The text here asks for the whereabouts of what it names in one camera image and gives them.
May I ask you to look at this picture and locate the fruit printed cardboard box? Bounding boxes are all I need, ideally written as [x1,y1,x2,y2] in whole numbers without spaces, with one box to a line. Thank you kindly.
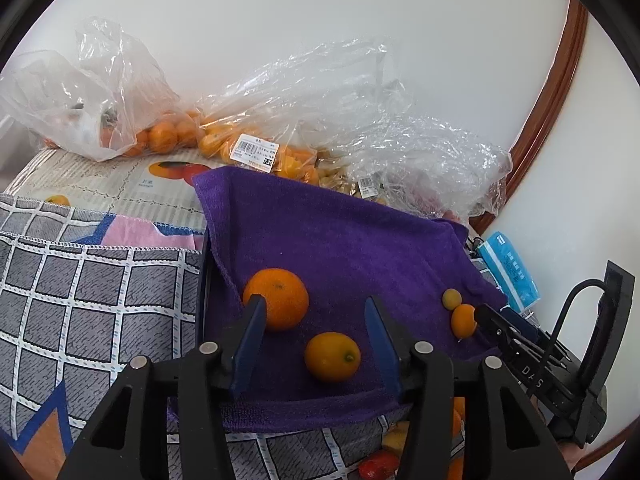
[2,149,226,221]

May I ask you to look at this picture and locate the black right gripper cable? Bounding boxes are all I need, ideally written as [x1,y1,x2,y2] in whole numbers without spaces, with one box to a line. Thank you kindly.
[550,280,611,351]

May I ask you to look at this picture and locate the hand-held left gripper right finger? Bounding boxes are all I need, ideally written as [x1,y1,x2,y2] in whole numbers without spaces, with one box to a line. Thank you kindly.
[364,296,573,480]

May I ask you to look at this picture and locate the purple towel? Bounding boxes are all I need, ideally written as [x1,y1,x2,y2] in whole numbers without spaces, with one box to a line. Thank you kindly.
[167,166,511,433]

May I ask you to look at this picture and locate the blue tissue pack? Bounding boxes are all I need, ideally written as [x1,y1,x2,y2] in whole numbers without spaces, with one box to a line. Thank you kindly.
[475,231,542,317]

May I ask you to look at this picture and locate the brown wooden door frame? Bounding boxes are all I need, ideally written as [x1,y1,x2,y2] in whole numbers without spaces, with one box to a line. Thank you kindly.
[470,0,590,233]

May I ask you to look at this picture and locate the white translucent plastic bag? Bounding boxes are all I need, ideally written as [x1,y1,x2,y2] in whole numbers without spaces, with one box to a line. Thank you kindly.
[0,50,138,162]

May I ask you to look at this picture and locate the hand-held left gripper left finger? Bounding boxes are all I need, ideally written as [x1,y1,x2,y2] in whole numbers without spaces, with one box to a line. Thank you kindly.
[57,294,268,480]

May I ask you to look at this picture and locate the grey plaid star blanket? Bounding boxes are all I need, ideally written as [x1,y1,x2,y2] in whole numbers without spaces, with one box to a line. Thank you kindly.
[0,195,416,480]

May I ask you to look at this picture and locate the small red tomato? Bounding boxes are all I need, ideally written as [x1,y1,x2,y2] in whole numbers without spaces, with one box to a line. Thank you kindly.
[358,450,401,480]

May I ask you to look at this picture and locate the plastic bag of kumquats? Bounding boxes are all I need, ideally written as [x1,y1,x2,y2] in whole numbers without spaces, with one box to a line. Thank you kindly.
[195,37,401,186]

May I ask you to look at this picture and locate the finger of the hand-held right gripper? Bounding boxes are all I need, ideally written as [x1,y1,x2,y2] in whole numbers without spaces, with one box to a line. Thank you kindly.
[501,308,551,345]
[475,304,538,361]

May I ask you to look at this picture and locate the heap of dark bagged mandarins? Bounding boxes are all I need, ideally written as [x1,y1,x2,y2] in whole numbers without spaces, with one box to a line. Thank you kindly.
[97,110,201,157]

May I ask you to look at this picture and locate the clear crumpled plastic bag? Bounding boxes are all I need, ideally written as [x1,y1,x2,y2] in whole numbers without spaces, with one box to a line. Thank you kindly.
[315,110,416,206]

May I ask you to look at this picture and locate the heap of tan longans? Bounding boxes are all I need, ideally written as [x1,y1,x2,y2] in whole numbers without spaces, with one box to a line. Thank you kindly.
[317,165,361,193]

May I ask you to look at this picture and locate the heap of light bagged oranges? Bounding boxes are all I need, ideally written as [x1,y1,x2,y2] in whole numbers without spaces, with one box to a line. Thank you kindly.
[199,122,321,186]

